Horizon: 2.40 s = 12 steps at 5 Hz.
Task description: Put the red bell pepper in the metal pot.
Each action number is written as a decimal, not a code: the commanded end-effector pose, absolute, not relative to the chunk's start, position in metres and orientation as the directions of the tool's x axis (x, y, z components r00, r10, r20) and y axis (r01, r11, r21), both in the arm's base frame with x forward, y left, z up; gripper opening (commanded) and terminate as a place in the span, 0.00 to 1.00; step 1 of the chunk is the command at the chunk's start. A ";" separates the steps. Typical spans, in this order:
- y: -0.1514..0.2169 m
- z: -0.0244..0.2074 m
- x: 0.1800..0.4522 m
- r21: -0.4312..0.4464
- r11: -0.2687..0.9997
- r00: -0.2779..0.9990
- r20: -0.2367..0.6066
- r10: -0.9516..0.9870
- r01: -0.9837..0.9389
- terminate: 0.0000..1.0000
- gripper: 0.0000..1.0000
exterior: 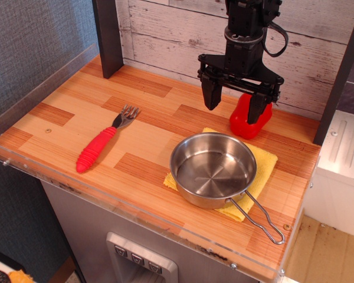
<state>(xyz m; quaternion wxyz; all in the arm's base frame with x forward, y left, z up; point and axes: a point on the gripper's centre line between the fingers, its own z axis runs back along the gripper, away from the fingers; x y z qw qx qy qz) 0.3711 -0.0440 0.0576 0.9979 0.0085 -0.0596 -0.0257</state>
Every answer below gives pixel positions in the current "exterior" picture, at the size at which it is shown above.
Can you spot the dark left vertical post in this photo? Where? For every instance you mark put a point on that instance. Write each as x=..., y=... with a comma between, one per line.
x=108, y=35

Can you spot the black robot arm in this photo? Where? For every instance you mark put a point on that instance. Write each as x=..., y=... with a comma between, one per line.
x=252, y=18

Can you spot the fork with red handle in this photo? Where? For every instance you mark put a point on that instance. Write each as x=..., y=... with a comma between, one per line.
x=92, y=151

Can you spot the yellow cloth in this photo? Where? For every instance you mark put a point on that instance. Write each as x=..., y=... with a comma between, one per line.
x=266, y=162

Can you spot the grey cabinet with dispenser panel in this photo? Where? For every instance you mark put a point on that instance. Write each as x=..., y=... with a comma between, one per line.
x=86, y=227

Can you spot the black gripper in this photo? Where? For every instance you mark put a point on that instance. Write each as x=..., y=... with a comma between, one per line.
x=241, y=68

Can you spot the metal pot with wire handle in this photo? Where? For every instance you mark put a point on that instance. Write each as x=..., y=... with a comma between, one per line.
x=214, y=170

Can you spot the clear acrylic table guard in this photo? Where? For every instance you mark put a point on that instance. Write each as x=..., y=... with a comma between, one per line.
x=45, y=133

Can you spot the dark vertical post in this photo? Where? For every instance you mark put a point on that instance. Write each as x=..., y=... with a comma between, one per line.
x=336, y=92
x=108, y=35

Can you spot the dark right vertical post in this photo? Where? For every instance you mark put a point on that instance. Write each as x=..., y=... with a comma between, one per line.
x=336, y=92

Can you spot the red bell pepper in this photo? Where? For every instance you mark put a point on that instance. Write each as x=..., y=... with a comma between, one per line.
x=238, y=119

